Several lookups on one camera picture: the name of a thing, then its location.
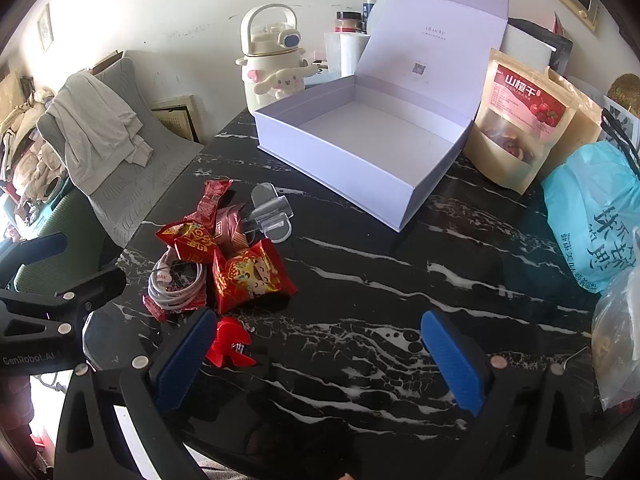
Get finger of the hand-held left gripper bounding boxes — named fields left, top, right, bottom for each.
left=0, top=266, right=127, bottom=343
left=0, top=232, right=68, bottom=276

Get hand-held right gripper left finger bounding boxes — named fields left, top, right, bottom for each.
left=55, top=307, right=218, bottom=480

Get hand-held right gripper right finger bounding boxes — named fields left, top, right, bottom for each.
left=420, top=309, right=601, bottom=480

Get red candy packet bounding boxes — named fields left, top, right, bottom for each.
left=142, top=270, right=201, bottom=323

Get white cable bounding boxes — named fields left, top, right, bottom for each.
left=147, top=247, right=207, bottom=308

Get large red gold snack packet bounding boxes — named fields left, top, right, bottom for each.
left=212, top=239, right=298, bottom=313

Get maroon shiny packet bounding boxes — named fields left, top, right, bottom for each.
left=215, top=202, right=251, bottom=256

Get dark red candy wrapper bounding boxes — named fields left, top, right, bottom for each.
left=192, top=179, right=233, bottom=221

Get clear plastic holder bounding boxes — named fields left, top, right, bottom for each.
left=245, top=183, right=293, bottom=243

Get lavender gift box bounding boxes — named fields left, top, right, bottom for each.
left=252, top=0, right=510, bottom=233

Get green office chair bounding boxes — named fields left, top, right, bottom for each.
left=12, top=187, right=121, bottom=293

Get beige cloth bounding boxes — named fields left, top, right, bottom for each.
left=47, top=71, right=155, bottom=196

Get grey chair with clothes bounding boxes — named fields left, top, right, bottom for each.
left=37, top=56, right=206, bottom=248

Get clear plastic bag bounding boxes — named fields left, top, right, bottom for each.
left=591, top=260, right=640, bottom=411

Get wooden framed board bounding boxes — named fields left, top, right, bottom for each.
left=150, top=94, right=201, bottom=145

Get light blue plastic bag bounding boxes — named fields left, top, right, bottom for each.
left=541, top=141, right=640, bottom=295

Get brown cardboard box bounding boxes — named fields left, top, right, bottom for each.
left=92, top=50, right=123, bottom=73

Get red label kraft pouch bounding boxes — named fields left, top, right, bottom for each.
left=462, top=48, right=581, bottom=196

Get plain kraft pouch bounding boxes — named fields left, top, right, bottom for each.
left=540, top=66, right=606, bottom=181

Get printed paper leaflet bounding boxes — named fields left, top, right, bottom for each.
left=600, top=95, right=640, bottom=151

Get cream cartoon water bottle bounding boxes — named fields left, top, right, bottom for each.
left=236, top=3, right=323, bottom=111

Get round gold woven mat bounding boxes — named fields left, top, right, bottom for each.
left=605, top=74, right=640, bottom=111

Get white paper roll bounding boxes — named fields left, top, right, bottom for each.
left=324, top=31, right=372, bottom=81

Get black foil bag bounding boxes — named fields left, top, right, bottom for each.
left=507, top=17, right=573, bottom=76

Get black-lidded jar red contents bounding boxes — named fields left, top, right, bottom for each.
left=335, top=11, right=365, bottom=34

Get small wall picture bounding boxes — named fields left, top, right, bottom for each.
left=37, top=3, right=54, bottom=53

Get black strap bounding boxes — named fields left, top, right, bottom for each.
left=600, top=110, right=640, bottom=166

